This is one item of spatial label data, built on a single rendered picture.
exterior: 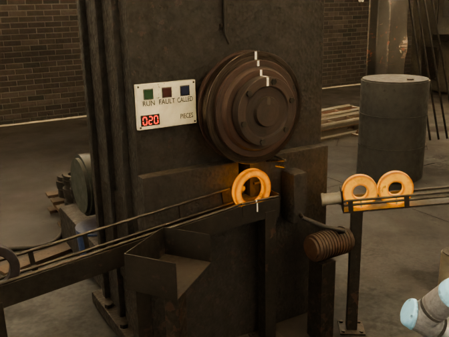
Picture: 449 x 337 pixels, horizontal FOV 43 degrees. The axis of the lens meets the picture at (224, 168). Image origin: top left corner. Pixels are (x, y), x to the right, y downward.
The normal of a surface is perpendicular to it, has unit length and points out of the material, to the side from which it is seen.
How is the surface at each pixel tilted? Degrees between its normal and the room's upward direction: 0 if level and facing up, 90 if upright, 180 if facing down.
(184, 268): 5
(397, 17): 90
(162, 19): 90
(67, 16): 90
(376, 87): 90
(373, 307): 0
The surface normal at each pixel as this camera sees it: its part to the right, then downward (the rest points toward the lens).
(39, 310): -0.02, -0.96
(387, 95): -0.47, 0.25
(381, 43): -0.86, 0.16
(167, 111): 0.50, 0.23
